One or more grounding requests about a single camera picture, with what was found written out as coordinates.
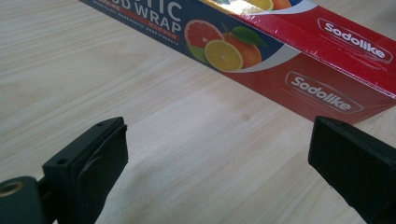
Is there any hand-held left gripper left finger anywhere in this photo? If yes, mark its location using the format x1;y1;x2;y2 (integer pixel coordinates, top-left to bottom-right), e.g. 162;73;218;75
42;116;129;224

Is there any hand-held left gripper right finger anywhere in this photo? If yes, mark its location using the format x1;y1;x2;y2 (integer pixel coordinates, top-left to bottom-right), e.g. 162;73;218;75
307;116;396;224

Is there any red and blue plastic wrap box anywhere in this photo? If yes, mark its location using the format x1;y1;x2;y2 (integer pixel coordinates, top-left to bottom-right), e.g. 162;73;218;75
78;0;396;125

